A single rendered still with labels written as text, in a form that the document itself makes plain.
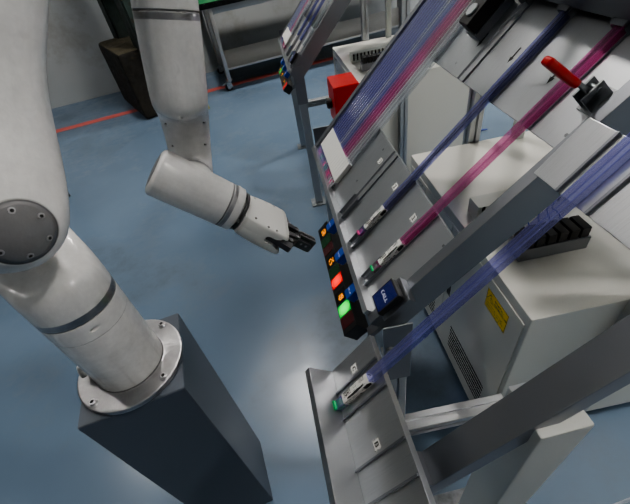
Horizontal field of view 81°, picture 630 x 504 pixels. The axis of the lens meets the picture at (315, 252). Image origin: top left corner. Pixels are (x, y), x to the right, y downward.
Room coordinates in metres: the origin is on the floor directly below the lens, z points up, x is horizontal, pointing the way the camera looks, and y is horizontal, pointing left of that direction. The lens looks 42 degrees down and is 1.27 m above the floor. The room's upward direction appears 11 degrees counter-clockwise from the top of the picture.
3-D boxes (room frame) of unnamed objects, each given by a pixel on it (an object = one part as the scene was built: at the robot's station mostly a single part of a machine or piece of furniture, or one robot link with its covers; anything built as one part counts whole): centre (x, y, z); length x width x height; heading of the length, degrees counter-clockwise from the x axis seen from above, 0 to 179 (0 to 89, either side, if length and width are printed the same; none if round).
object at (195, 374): (0.42, 0.37, 0.35); 0.18 x 0.18 x 0.70; 12
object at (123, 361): (0.42, 0.37, 0.79); 0.19 x 0.19 x 0.18
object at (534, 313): (0.75, -0.71, 0.31); 0.70 x 0.65 x 0.62; 1
